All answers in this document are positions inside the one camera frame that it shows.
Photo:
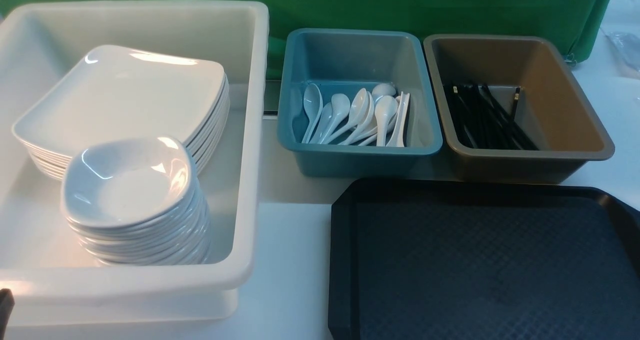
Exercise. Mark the white ceramic soup spoon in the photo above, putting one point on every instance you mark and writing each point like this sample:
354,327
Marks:
385,109

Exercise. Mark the white bowl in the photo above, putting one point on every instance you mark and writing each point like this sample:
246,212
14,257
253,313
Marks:
126,182

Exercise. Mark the large white square plate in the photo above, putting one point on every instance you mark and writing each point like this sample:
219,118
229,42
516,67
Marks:
115,93

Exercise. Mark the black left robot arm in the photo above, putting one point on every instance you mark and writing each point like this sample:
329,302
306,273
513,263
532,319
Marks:
7,304

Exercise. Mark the white spoon in bin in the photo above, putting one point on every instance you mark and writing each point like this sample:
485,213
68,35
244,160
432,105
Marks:
340,110
323,123
312,103
359,116

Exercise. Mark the white spoon leftmost in bin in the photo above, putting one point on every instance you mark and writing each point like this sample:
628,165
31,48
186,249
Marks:
312,103

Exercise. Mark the white spoon middle in bin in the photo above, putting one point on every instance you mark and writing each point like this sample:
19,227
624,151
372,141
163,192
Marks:
359,116

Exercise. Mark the teal plastic bin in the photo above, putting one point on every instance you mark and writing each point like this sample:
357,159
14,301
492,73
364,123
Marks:
346,61

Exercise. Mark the black plastic serving tray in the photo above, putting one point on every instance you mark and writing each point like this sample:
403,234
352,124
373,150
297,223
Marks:
437,260

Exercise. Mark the bundle of black chopsticks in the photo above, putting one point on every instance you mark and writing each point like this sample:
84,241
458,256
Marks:
482,122

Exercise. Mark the large white plastic tub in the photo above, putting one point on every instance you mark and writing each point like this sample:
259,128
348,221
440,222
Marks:
54,281

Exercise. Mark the brown plastic bin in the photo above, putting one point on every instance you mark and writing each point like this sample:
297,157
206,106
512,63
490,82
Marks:
555,113

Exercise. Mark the stack of white bowls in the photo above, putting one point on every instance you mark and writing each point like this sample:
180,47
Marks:
182,236

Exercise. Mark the stack of white square plates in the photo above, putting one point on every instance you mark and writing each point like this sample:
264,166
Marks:
201,148

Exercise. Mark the clear plastic bag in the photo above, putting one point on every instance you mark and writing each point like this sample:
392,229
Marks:
627,45

